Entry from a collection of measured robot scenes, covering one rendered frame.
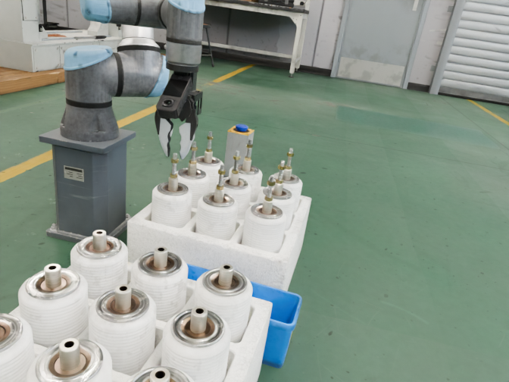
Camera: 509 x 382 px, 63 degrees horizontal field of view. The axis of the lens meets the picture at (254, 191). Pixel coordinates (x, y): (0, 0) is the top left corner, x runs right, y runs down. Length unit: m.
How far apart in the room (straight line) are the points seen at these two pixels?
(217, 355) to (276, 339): 0.30
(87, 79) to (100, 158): 0.20
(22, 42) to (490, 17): 4.97
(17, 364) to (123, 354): 0.13
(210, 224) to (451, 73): 5.24
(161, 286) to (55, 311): 0.16
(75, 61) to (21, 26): 2.22
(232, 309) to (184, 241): 0.33
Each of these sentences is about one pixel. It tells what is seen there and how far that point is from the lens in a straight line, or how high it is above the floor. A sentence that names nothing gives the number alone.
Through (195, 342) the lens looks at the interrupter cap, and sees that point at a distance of 0.60.
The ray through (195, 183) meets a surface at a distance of 1.09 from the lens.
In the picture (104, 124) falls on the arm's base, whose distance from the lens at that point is 1.19.
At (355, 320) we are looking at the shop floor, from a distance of 1.12.
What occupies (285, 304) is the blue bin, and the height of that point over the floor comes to 0.09.
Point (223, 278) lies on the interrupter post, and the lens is 0.70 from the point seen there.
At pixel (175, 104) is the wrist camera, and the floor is 0.48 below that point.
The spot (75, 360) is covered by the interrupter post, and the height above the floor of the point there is 0.26.
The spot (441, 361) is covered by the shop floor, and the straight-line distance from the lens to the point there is 1.11.
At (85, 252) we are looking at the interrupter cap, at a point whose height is 0.25.
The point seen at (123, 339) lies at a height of 0.23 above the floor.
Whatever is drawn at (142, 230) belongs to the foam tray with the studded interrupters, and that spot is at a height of 0.16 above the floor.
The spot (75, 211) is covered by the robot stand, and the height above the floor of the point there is 0.09.
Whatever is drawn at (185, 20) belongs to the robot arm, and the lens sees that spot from 0.92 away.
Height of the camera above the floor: 0.67
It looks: 23 degrees down
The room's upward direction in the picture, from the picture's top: 8 degrees clockwise
